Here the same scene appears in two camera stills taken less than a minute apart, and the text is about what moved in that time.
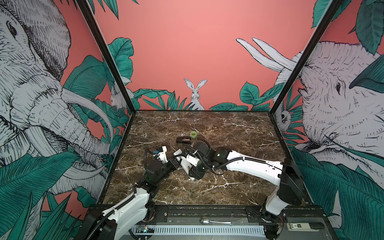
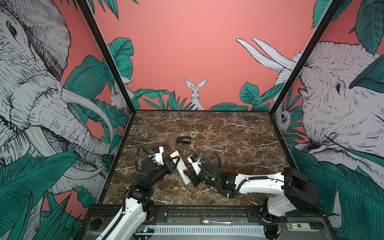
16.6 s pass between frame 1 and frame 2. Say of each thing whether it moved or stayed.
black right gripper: moved
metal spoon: stayed
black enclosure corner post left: stayed
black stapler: stayed
